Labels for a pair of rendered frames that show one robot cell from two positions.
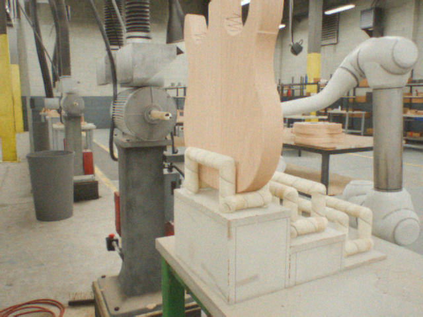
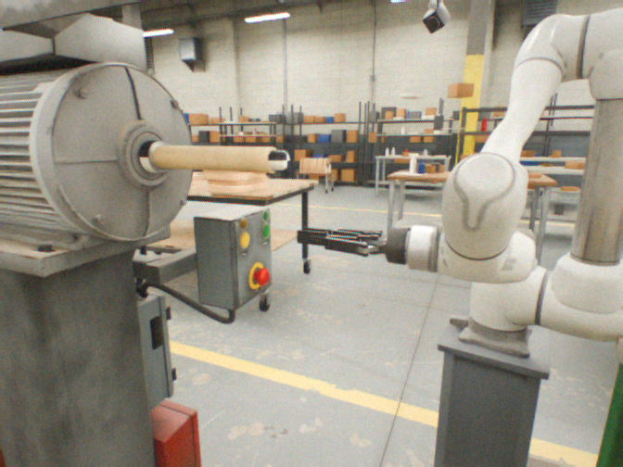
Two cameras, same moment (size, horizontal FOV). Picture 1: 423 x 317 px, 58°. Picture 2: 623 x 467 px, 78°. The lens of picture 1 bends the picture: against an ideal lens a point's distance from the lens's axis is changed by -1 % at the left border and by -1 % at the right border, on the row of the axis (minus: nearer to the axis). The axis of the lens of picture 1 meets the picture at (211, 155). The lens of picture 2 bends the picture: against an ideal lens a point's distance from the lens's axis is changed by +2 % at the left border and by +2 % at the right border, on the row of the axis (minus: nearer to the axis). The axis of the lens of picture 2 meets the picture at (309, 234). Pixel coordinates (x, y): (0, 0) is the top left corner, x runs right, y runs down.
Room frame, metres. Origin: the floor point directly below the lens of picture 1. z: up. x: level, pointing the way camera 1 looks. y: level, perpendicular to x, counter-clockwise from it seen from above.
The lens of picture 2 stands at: (1.18, 0.46, 1.28)
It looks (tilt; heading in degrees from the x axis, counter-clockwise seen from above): 14 degrees down; 319
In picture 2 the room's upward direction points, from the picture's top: straight up
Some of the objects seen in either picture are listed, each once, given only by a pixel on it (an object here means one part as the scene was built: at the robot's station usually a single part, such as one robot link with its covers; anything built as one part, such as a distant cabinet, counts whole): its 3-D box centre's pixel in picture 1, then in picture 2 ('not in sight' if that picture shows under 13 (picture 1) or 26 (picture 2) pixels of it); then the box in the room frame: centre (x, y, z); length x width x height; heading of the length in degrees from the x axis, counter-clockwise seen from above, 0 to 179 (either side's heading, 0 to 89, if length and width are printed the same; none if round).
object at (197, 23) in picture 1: (197, 32); not in sight; (0.94, 0.03, 1.48); 0.07 x 0.04 x 0.09; 28
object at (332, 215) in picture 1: (317, 209); not in sight; (0.96, -0.27, 1.04); 0.20 x 0.03 x 0.03; 28
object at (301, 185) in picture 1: (295, 183); not in sight; (0.92, -0.21, 1.12); 0.20 x 0.03 x 0.03; 28
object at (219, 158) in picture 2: (160, 115); (213, 158); (1.65, 0.22, 1.25); 0.18 x 0.03 x 0.03; 25
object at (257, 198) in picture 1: (247, 199); not in sight; (0.74, -0.07, 1.12); 0.11 x 0.03 x 0.03; 119
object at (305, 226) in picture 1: (307, 225); not in sight; (0.82, -0.21, 1.04); 0.11 x 0.03 x 0.03; 119
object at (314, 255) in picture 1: (279, 240); not in sight; (0.90, -0.17, 0.98); 0.27 x 0.16 x 0.09; 29
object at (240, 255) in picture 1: (226, 234); not in sight; (0.83, -0.03, 1.02); 0.27 x 0.15 x 0.17; 29
